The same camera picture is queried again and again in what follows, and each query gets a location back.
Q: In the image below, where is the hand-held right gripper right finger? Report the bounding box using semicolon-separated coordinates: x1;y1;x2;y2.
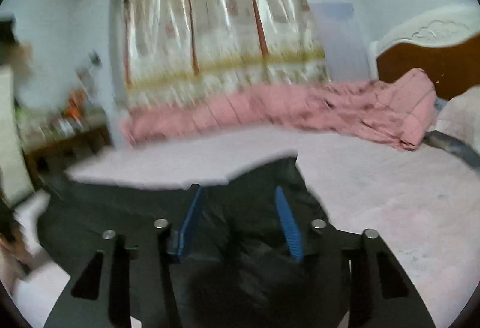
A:
275;185;437;328

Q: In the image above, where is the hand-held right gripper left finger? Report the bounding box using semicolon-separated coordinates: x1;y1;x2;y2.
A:
44;183;205;328

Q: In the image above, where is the black puffer jacket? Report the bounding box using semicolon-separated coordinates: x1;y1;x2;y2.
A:
37;155;351;328

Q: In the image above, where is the person's left hand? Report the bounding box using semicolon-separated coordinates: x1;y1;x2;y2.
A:
0;236;38;281

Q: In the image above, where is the wooden side table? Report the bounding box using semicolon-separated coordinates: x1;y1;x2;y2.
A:
22;122;113;194

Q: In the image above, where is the pink quilt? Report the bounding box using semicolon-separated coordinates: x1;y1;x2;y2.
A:
120;67;437;152

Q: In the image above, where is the pile of table clutter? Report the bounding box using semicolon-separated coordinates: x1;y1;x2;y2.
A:
15;50;106;143

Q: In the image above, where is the grey cloth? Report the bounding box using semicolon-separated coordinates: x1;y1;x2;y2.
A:
424;129;480;173

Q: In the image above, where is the cream patterned curtain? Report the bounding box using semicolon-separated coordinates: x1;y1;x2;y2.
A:
112;0;332;111

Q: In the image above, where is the white pillow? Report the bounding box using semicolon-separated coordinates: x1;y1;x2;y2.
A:
435;86;480;156

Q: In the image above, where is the brown and white headboard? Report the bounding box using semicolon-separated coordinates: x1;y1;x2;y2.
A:
369;5;480;101

